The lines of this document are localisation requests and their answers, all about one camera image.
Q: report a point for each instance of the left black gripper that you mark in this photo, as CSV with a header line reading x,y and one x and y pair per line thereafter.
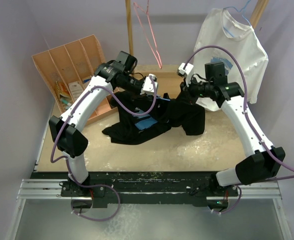
x,y
138,92

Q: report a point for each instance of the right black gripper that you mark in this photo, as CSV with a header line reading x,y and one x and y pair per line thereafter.
x,y
186,91

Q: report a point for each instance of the blue wire hanger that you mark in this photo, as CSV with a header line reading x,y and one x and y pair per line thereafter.
x,y
163,99

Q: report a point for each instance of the black t-shirt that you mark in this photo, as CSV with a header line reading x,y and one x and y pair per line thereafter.
x,y
135,130

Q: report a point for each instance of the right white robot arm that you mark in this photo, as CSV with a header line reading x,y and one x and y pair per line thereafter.
x,y
259,164

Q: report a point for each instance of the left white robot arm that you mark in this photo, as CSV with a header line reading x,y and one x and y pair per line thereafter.
x,y
66,130

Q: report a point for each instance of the white t-shirt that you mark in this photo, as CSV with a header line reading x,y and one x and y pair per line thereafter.
x,y
244,58

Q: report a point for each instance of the blue hanger under white shirt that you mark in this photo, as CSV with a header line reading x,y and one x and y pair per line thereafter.
x,y
234,20

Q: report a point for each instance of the wooden clothes rack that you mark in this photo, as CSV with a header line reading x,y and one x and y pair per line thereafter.
x,y
167,75

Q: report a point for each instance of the white paper card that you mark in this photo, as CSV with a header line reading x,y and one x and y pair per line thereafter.
x,y
75,89

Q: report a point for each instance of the pink desk organizer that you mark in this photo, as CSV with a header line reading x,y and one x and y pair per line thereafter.
x,y
72,62

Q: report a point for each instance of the spiral notebook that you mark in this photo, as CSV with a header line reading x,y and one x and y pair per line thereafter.
x,y
61,90

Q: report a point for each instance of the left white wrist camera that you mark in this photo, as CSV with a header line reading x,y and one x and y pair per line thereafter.
x,y
150,85

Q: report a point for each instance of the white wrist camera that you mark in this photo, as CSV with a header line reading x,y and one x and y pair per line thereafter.
x,y
150,85
186,70

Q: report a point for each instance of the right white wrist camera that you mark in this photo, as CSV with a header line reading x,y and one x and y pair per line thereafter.
x,y
186,70

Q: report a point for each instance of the pink wire hanger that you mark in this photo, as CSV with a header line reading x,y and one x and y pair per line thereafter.
x,y
148,31

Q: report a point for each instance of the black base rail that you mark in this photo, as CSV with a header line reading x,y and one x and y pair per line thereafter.
x,y
153,188

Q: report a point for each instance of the aluminium frame rail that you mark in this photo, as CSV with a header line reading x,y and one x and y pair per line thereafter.
x,y
49,189

